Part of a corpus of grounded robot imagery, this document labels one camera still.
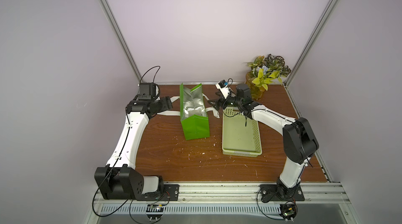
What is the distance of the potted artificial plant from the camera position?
0.92 meters

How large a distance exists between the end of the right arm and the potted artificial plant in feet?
0.71

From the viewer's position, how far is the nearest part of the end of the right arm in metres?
0.69
